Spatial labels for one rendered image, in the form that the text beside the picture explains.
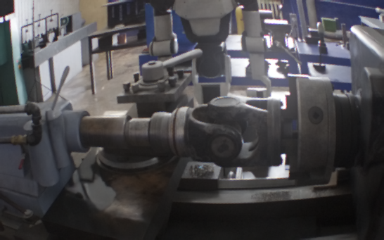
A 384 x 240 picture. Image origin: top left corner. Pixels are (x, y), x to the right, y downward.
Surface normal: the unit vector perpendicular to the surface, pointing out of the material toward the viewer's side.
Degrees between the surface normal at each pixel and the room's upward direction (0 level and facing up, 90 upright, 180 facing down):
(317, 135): 69
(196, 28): 90
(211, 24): 90
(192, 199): 0
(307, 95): 30
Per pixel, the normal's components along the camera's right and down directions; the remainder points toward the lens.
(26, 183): -0.20, -0.07
